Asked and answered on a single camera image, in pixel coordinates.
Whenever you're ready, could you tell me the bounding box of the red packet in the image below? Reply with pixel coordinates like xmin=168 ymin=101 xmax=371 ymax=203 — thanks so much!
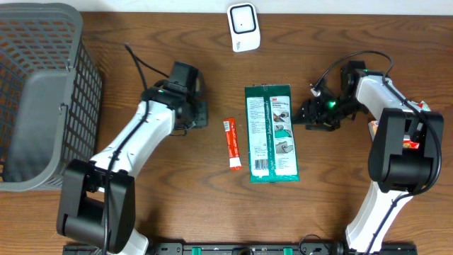
xmin=223 ymin=118 xmax=242 ymax=171

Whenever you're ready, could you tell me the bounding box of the red snack bag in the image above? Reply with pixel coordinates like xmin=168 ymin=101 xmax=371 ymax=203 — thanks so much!
xmin=403 ymin=120 xmax=423 ymax=149

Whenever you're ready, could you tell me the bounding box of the grey plastic mesh basket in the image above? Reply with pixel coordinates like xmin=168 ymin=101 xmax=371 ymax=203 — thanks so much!
xmin=1 ymin=3 xmax=103 ymax=192

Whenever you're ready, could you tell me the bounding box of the orange tissue pack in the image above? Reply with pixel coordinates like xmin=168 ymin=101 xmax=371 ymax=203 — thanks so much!
xmin=368 ymin=120 xmax=379 ymax=140

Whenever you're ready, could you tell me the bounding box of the dark green packet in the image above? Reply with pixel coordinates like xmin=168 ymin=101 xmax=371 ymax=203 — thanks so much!
xmin=245 ymin=85 xmax=300 ymax=183

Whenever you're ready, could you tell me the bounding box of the white barcode scanner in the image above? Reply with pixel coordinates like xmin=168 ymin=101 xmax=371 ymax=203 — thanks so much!
xmin=226 ymin=3 xmax=260 ymax=52

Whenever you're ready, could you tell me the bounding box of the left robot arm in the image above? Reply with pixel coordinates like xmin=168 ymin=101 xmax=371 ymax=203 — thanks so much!
xmin=57 ymin=86 xmax=207 ymax=254

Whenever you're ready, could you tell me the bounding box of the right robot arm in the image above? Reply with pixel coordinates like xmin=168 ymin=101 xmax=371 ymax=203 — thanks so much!
xmin=293 ymin=67 xmax=444 ymax=254

